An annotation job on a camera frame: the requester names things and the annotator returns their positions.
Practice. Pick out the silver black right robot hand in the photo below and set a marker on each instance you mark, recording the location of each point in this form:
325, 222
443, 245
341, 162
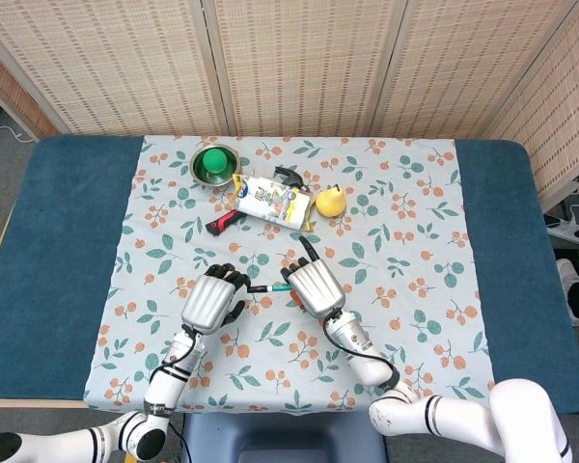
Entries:
316, 289

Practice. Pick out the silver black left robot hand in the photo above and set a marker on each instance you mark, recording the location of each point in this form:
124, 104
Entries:
207, 304

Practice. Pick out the green whiteboard marker body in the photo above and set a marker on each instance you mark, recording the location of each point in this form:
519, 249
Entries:
281, 287

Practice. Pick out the black marker cap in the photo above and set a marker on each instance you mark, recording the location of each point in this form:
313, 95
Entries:
258, 289

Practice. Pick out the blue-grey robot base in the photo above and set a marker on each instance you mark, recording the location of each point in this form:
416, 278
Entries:
280, 439

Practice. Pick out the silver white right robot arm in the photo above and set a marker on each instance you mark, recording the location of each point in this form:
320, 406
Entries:
415, 415

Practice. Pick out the floral orange-fruit tablecloth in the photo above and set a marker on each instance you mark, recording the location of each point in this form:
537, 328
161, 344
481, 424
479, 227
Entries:
366, 251

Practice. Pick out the yellow pear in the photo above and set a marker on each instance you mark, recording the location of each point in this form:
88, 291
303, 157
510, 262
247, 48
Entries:
330, 202

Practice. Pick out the white yellow snack bag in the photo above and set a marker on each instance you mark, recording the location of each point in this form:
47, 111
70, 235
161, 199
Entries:
270, 200

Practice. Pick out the stainless steel bowl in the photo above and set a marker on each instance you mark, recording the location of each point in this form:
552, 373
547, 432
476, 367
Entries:
200, 176

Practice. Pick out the green ball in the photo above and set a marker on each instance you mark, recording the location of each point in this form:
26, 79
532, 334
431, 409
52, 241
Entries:
214, 161

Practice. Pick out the teal table cover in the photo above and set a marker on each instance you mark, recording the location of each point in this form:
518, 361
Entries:
63, 270

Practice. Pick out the woven bamboo folding screen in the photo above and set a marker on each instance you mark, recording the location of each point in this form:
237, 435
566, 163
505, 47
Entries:
294, 62

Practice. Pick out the white power strip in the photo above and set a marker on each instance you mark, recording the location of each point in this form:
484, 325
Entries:
567, 231

